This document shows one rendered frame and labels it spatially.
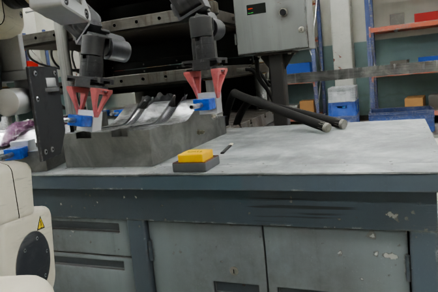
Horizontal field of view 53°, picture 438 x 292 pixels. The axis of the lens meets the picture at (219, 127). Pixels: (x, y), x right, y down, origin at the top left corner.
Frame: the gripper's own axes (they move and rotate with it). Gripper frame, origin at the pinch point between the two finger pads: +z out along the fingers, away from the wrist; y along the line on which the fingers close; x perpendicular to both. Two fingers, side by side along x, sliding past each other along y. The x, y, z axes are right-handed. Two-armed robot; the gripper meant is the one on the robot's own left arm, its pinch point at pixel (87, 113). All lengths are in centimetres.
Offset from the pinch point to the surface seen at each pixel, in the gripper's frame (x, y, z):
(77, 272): -3.3, 2.1, 42.8
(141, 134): 1.4, -17.2, 3.7
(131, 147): 0.9, -14.3, 7.1
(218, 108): -11.3, -31.0, -4.2
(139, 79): -77, 34, -15
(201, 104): -5.3, -28.9, -4.7
